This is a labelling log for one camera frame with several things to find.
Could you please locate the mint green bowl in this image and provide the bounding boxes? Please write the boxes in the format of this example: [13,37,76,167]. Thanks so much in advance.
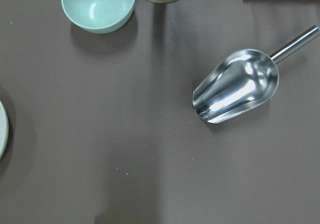
[61,0,136,34]

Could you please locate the steel ice scoop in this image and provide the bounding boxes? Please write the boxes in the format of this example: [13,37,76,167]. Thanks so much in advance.
[192,25,320,124]

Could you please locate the cream round plate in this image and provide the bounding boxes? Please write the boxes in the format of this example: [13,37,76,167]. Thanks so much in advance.
[0,102,9,158]

